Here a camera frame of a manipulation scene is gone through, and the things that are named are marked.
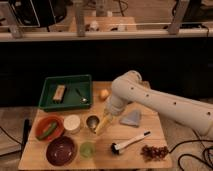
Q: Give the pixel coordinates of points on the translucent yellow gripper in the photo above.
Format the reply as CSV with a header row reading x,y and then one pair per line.
x,y
108,116

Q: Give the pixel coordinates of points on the yellow banana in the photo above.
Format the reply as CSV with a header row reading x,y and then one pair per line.
x,y
102,124

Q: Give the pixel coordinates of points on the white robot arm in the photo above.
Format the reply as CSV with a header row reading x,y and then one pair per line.
x,y
128,88

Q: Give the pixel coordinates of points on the small metal cup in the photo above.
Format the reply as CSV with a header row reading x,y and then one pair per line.
x,y
92,122

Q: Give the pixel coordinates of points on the green plastic cup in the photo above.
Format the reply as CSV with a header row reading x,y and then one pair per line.
x,y
87,149

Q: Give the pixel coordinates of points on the orange round fruit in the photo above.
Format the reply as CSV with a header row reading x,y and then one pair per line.
x,y
104,93

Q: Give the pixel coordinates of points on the grey folded cloth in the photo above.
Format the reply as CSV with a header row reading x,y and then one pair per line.
x,y
131,119

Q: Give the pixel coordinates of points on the metal spoon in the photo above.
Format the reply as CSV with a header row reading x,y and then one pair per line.
x,y
83,99

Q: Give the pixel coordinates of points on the black and white brush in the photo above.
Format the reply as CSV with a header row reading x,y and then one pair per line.
x,y
116,148

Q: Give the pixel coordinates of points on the wooden board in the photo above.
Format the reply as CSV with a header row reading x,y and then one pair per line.
x,y
34,155

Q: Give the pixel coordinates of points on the white round container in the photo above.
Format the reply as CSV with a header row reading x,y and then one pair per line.
x,y
72,124

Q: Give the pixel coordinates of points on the wooden block brush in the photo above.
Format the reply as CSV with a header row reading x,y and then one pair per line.
x,y
59,93

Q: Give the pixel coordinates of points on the green plastic tray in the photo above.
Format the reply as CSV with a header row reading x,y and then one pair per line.
x,y
71,100

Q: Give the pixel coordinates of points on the dark purple bowl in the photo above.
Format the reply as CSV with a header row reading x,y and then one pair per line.
x,y
61,151

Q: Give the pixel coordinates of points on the brown dried grape bunch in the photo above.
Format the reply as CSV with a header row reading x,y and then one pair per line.
x,y
152,153

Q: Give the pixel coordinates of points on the orange bowl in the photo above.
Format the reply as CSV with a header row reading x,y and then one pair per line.
x,y
45,123

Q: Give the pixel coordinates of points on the green cucumber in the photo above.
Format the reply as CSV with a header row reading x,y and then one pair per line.
x,y
48,131

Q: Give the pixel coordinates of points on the black speaker box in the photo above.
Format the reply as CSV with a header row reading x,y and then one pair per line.
x,y
40,13

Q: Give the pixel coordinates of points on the white rail beam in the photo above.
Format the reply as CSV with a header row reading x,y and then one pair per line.
x,y
142,34

